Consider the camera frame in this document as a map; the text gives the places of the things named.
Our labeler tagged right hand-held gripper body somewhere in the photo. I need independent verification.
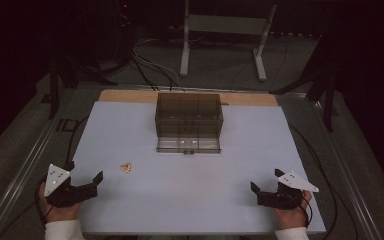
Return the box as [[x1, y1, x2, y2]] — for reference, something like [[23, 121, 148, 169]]
[[256, 170, 320, 211]]

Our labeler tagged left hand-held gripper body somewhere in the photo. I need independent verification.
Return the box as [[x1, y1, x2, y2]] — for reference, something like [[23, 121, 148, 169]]
[[43, 163, 100, 209]]

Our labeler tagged translucent dark drawer box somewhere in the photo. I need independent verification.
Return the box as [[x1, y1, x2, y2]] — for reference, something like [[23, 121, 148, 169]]
[[154, 92, 225, 155]]

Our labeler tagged person's left hand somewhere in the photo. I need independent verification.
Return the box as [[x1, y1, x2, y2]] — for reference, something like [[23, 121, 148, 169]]
[[38, 181, 83, 224]]

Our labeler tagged person's right hand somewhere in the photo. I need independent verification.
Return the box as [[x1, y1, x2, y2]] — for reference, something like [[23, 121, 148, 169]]
[[272, 190, 314, 231]]

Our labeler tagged black tripod stand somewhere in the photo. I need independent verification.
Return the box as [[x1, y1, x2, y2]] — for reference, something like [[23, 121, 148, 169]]
[[269, 33, 340, 133], [44, 49, 118, 120]]

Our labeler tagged white metal stand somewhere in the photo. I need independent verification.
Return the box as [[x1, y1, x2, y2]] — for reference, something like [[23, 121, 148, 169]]
[[179, 0, 279, 82]]

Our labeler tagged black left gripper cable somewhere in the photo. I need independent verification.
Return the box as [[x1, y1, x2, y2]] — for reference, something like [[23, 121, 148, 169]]
[[34, 114, 91, 231]]

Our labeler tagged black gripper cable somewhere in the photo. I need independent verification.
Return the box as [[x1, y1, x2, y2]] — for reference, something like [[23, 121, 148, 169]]
[[289, 122, 360, 240], [34, 114, 91, 231]]

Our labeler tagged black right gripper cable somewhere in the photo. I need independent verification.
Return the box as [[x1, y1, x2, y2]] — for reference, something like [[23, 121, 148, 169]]
[[289, 122, 360, 240]]

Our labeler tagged aluminium frame rail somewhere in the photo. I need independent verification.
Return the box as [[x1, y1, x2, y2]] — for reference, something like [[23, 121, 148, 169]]
[[0, 84, 79, 240], [309, 96, 384, 240]]

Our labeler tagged bundle of floor cables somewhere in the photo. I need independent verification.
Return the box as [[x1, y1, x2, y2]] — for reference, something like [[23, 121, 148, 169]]
[[128, 46, 186, 93]]

